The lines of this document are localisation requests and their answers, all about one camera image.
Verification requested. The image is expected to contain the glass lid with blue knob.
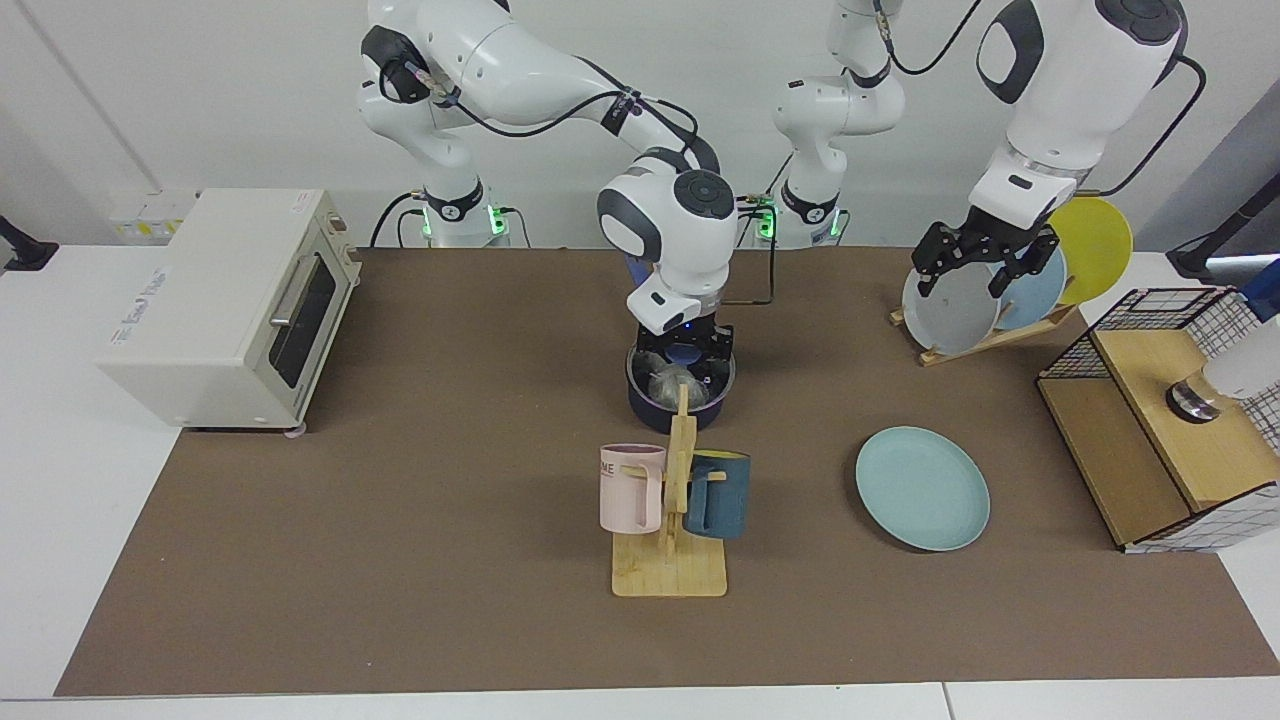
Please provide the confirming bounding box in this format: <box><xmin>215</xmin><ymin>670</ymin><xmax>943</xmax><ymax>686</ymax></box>
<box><xmin>628</xmin><ymin>340</ymin><xmax>736</xmax><ymax>409</ymax></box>

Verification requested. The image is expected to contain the light blue plate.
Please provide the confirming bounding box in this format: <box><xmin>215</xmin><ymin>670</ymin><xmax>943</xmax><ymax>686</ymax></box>
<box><xmin>993</xmin><ymin>243</ymin><xmax>1068</xmax><ymax>332</ymax></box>

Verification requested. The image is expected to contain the grey plate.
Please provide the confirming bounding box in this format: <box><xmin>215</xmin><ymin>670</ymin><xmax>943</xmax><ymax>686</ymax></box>
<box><xmin>902</xmin><ymin>262</ymin><xmax>1002</xmax><ymax>356</ymax></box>

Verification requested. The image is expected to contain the wooden plate rack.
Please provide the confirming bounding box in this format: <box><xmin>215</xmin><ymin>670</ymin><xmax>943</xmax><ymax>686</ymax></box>
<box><xmin>890</xmin><ymin>305</ymin><xmax>1079</xmax><ymax>367</ymax></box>

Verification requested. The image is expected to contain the yellow plate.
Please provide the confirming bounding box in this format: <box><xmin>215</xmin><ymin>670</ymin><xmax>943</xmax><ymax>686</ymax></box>
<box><xmin>1043</xmin><ymin>197</ymin><xmax>1134</xmax><ymax>306</ymax></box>

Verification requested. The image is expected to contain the pale green plate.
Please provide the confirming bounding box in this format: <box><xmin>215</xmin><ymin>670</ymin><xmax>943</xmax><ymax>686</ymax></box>
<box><xmin>855</xmin><ymin>427</ymin><xmax>991</xmax><ymax>552</ymax></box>

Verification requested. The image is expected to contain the dark teal cup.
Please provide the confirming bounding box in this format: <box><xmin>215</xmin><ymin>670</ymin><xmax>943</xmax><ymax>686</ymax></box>
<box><xmin>684</xmin><ymin>450</ymin><xmax>752</xmax><ymax>541</ymax></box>

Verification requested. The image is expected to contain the pink cup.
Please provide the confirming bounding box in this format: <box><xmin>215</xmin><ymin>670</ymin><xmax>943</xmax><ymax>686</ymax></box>
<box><xmin>599</xmin><ymin>444</ymin><xmax>667</xmax><ymax>535</ymax></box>

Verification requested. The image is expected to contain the wooden cup stand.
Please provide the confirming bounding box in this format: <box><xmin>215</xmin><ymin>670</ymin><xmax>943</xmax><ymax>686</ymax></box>
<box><xmin>611</xmin><ymin>384</ymin><xmax>729</xmax><ymax>599</ymax></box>

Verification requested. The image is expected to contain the white bottle with silver cap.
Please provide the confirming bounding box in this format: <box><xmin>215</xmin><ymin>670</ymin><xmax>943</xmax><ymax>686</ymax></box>
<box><xmin>1165</xmin><ymin>340</ymin><xmax>1280</xmax><ymax>426</ymax></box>

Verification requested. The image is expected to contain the brown table cloth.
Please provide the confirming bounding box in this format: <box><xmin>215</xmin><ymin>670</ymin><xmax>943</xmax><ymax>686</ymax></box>
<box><xmin>55</xmin><ymin>247</ymin><xmax>1280</xmax><ymax>698</ymax></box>

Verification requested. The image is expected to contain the pale toaster oven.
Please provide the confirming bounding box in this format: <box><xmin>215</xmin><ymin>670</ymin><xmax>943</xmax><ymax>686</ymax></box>
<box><xmin>97</xmin><ymin>188</ymin><xmax>363</xmax><ymax>439</ymax></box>

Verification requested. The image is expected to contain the black pot with blue handle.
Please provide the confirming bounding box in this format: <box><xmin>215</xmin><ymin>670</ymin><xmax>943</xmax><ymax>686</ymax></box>
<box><xmin>624</xmin><ymin>252</ymin><xmax>738</xmax><ymax>434</ymax></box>

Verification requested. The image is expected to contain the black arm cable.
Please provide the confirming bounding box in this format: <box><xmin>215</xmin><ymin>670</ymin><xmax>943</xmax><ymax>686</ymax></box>
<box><xmin>720</xmin><ymin>195</ymin><xmax>777</xmax><ymax>306</ymax></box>
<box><xmin>1085</xmin><ymin>55</ymin><xmax>1208</xmax><ymax>198</ymax></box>

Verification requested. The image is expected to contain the wire basket with wooden floor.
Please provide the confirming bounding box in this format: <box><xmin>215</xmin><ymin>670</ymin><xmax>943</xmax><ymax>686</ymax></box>
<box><xmin>1037</xmin><ymin>287</ymin><xmax>1280</xmax><ymax>554</ymax></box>

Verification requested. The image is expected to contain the white wall socket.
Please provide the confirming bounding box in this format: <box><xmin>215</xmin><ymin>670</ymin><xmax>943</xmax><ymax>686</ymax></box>
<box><xmin>108</xmin><ymin>190</ymin><xmax>201</xmax><ymax>244</ymax></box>

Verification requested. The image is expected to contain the black clamp mount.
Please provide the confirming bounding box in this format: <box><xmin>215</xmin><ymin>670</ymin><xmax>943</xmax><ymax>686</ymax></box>
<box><xmin>0</xmin><ymin>215</ymin><xmax>59</xmax><ymax>273</ymax></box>

